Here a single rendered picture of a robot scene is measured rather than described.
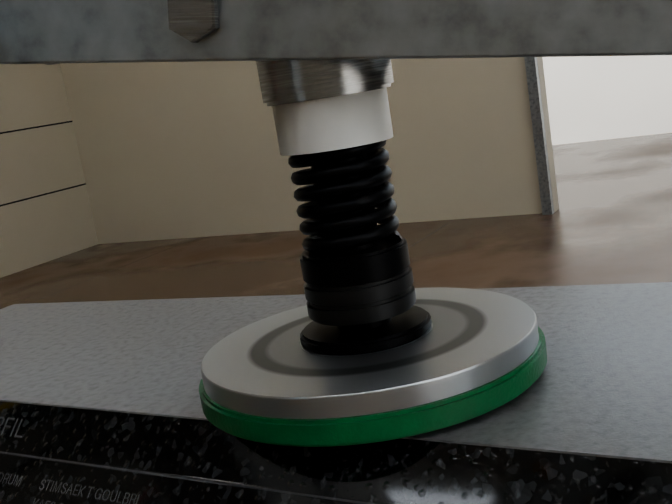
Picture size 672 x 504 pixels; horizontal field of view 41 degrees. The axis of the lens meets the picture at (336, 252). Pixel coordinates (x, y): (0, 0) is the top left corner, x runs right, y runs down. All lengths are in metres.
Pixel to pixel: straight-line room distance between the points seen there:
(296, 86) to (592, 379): 0.24
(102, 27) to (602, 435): 0.34
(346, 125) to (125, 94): 6.50
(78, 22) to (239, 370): 0.22
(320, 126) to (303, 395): 0.15
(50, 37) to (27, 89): 6.58
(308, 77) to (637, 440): 0.26
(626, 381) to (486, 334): 0.08
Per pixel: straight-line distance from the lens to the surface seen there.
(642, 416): 0.49
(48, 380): 0.73
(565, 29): 0.47
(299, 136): 0.52
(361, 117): 0.52
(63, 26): 0.54
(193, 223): 6.81
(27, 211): 6.96
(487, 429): 0.49
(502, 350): 0.51
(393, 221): 0.54
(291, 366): 0.53
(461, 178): 5.73
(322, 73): 0.51
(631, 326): 0.63
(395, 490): 0.49
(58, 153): 7.24
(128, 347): 0.78
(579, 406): 0.51
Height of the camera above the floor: 1.02
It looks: 11 degrees down
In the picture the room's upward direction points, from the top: 9 degrees counter-clockwise
